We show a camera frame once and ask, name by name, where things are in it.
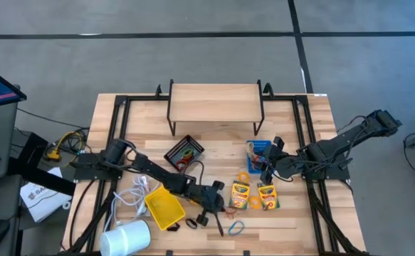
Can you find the blue rubber band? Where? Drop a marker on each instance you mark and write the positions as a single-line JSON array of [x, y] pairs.
[[229, 232]]

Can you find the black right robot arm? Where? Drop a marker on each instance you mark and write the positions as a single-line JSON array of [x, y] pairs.
[[349, 137]]

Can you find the black aluminium rig frame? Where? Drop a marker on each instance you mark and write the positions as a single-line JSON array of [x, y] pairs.
[[146, 98]]

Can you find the black desk beam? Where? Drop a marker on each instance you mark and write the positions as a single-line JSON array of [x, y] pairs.
[[43, 177]]

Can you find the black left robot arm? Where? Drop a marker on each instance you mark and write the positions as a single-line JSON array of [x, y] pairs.
[[153, 172]]

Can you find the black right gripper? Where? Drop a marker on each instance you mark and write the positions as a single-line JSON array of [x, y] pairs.
[[285, 165]]

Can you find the black mesh basket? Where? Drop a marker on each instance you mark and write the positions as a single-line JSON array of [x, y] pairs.
[[193, 144]]

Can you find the dark red rubber bands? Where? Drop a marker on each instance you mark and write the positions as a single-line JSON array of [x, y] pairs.
[[258, 165]]

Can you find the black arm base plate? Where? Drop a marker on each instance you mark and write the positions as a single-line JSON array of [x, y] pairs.
[[335, 174], [86, 170]]

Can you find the black box on floor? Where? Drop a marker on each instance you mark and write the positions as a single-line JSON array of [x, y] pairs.
[[29, 149]]

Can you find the white cardboard box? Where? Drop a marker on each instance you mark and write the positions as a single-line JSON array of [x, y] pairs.
[[43, 206]]

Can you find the green rubber band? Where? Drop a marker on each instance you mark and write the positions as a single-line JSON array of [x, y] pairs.
[[183, 153]]

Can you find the white cylindrical projector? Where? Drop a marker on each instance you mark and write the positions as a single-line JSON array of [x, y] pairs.
[[125, 237]]

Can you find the blue plastic basket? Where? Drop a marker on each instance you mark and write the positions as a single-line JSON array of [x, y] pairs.
[[264, 145]]

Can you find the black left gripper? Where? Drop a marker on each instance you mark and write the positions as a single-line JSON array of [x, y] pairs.
[[207, 201]]

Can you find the orange rubber band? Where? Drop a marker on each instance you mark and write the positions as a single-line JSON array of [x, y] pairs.
[[250, 202], [239, 177]]

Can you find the wooden shelf riser black frame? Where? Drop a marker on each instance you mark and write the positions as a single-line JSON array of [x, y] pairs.
[[214, 103]]

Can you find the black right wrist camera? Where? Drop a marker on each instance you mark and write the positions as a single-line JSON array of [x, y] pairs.
[[278, 143]]

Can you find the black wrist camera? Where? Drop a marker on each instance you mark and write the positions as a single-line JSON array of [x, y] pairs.
[[278, 143], [218, 185]]

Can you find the yellow plastic basket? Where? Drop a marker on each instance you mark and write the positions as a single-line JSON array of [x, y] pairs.
[[164, 209]]

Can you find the thin red rubber band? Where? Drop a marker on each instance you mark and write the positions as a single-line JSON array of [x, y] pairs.
[[230, 209]]

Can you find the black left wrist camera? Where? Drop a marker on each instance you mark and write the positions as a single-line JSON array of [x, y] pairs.
[[218, 185]]

